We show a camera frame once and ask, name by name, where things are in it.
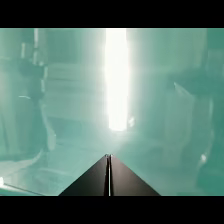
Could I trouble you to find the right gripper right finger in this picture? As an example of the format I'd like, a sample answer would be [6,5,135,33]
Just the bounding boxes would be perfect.
[109,154,161,197]

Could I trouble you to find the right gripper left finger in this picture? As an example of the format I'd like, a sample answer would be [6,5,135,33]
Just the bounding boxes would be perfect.
[59,153,110,197]

